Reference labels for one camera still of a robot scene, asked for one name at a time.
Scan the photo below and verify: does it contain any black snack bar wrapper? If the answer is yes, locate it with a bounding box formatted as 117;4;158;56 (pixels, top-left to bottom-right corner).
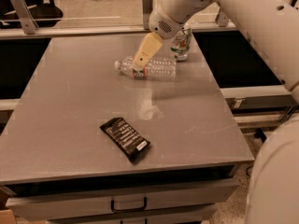
100;118;150;162

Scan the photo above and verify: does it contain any white green soda can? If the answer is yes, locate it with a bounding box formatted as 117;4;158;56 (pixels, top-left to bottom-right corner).
170;23;192;62

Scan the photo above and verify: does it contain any black cable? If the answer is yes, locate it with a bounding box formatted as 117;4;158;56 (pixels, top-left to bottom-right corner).
245;164;254;179

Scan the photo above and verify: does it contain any right metal rail bracket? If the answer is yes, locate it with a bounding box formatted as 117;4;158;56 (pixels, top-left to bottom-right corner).
215;9;229;27

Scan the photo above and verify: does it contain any black office chair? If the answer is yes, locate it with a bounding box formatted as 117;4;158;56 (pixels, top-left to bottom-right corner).
0;0;64;29

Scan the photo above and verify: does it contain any left metal rail bracket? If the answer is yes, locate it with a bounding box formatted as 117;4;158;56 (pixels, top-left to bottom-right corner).
10;0;38;35

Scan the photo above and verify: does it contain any metal rail bracket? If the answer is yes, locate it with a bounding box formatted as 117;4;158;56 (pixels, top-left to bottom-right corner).
215;9;229;27
142;0;153;30
10;0;38;35

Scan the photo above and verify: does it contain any middle metal rail bracket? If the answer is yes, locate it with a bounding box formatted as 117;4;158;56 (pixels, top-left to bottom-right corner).
142;0;153;30

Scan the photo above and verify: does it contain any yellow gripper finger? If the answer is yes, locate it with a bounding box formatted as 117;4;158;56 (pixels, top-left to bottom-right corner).
133;33;163;70

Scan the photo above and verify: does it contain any black drawer handle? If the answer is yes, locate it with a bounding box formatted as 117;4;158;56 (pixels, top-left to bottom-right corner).
110;197;148;214

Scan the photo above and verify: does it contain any clear plastic water bottle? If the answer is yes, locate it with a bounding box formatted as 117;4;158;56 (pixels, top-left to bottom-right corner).
114;56;177;80

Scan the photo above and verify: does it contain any lower cabinet drawer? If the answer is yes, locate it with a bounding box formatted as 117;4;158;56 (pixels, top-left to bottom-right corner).
46;203;218;224

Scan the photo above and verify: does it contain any black stand leg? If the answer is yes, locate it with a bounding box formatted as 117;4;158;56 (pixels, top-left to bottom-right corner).
254;128;267;143

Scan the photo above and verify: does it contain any grey cabinet drawer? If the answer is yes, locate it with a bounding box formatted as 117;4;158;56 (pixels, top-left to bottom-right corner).
7;178;238;221

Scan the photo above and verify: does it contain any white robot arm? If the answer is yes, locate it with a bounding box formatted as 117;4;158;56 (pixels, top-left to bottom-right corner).
135;0;299;224

